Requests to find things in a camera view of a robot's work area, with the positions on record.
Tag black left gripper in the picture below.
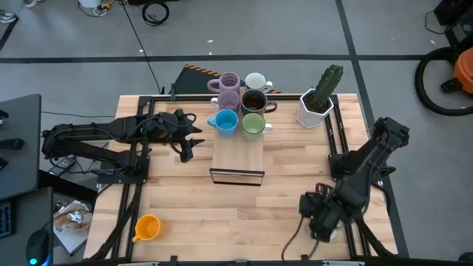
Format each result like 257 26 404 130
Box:
157 109 206 149

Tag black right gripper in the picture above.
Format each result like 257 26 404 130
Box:
299 183 349 244

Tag blue ceramic mug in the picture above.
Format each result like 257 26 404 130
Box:
206 109 240 139

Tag purple mug white handle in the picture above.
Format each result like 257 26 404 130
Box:
210 89 242 112

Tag green ceramic mug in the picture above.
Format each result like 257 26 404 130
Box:
241 112 273 141

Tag dark mug brown handle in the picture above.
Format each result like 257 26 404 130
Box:
239 89 278 115

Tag black yellow striped mat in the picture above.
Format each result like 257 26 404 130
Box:
173 63 282 95

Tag white ceramic mug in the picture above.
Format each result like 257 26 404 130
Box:
243 72 274 93

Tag orange mug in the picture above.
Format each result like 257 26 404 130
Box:
132 214 163 243

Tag white hexagonal plant pot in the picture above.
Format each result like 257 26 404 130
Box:
295 88 336 129

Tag black power adapter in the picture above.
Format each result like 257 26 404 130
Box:
47 157 77 177

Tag green cactus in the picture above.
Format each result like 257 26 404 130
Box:
312 64 344 112

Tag crumpled foil bag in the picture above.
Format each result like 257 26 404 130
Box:
53 199 93 237

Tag dark grey desk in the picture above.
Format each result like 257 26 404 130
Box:
0 186 55 266

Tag black remote control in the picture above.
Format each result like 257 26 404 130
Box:
0 138 26 151

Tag black computer mouse blue light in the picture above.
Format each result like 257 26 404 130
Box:
25 228 51 266

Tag black keyboard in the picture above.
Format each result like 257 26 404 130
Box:
0 199 16 239

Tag orange vacuum cleaner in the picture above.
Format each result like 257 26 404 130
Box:
452 47 473 95

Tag grey shoe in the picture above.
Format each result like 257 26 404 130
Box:
0 10 18 24

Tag black equipment case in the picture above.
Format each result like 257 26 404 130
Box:
434 0 473 47

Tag black camera cable loop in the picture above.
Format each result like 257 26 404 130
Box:
176 112 197 125

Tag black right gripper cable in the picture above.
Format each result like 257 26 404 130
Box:
281 217 321 262

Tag black aluminium table frame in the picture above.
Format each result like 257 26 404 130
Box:
86 94 402 266

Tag wooden shelf black frame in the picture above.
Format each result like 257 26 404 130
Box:
209 86 266 187

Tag long black floor cable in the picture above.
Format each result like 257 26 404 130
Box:
120 0 166 94

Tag coiled black cable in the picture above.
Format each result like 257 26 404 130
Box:
141 1 170 27

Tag black vacuum hose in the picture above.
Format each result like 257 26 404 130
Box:
414 46 473 117

